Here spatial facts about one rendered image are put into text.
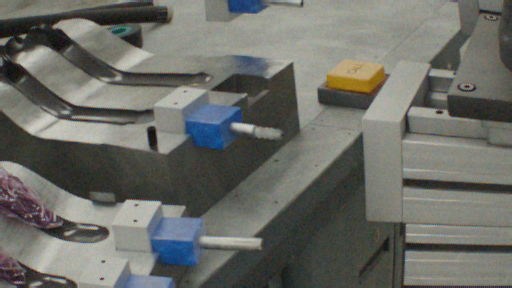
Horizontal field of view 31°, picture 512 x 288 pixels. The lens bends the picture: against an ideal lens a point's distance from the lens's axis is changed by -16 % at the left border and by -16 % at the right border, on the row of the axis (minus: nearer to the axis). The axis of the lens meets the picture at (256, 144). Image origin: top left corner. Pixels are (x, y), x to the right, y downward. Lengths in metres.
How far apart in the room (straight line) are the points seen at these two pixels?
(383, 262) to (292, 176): 0.45
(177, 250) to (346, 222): 0.52
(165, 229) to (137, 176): 0.14
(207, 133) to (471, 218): 0.35
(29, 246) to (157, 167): 0.19
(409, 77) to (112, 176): 0.36
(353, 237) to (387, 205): 0.62
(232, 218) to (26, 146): 0.27
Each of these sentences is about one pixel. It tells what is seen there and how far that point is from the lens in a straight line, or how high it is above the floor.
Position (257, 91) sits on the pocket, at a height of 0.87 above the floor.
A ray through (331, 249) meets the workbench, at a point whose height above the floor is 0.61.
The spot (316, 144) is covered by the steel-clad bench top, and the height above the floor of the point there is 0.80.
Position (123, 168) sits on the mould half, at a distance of 1.08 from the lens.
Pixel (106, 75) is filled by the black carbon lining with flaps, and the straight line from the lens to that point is 1.29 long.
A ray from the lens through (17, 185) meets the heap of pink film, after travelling 1.00.
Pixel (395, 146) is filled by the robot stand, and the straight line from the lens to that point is 0.80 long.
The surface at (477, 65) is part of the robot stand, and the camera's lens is 0.78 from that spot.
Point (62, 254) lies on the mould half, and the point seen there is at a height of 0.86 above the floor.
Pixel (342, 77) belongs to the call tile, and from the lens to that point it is 1.33.
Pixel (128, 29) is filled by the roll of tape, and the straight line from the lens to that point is 1.64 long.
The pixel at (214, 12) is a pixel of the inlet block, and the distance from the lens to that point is 1.36.
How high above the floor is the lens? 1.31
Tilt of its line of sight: 24 degrees down
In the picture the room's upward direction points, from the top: 6 degrees counter-clockwise
